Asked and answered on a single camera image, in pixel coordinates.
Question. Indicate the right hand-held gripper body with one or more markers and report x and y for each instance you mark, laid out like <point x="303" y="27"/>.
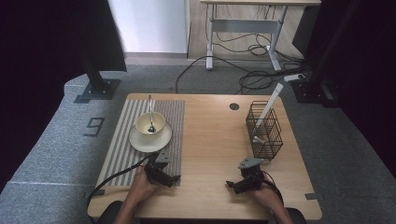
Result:
<point x="250" y="162"/>

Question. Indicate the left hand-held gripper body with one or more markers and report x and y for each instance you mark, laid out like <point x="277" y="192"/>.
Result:
<point x="162" y="158"/>

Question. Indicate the cream round plate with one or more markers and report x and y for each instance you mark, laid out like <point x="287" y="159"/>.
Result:
<point x="149" y="144"/>

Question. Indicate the person's left hand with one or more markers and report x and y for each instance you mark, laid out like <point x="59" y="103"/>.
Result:
<point x="141" y="186"/>

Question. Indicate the person's right hand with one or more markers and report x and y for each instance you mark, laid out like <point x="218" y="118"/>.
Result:
<point x="269" y="199"/>

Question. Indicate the metal spoon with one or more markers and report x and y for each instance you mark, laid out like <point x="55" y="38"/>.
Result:
<point x="151" y="129"/>

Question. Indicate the cream bowl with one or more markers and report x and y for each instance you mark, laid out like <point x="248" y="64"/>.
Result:
<point x="158" y="123"/>

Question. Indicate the grey striped placemat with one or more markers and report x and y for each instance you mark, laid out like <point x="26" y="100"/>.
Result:
<point x="174" y="124"/>

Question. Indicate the person's right leg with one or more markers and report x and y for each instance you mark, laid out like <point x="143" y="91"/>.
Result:
<point x="297" y="216"/>

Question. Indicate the person's leg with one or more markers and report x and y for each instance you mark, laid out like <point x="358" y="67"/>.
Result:
<point x="106" y="214"/>
<point x="297" y="216"/>

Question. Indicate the person's left leg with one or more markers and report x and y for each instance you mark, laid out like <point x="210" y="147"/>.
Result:
<point x="106" y="214"/>

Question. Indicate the long flat white stick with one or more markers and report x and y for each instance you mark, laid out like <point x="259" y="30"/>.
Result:
<point x="274" y="96"/>

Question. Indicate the grey tape floor numeral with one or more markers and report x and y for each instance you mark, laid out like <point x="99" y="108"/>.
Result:
<point x="91" y="134"/>

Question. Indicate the black metal stand with base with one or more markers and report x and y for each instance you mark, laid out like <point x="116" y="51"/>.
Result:
<point x="98" y="84"/>
<point x="311" y="91"/>

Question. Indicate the white power strip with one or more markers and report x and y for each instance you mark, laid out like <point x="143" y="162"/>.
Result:
<point x="294" y="77"/>

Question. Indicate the white standing desk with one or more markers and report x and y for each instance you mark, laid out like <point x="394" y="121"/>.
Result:
<point x="246" y="25"/>

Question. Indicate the black flat panel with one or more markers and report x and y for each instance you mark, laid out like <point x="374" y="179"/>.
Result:
<point x="306" y="31"/>

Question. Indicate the black curtain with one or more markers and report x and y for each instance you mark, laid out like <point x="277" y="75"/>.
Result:
<point x="46" y="46"/>
<point x="373" y="62"/>

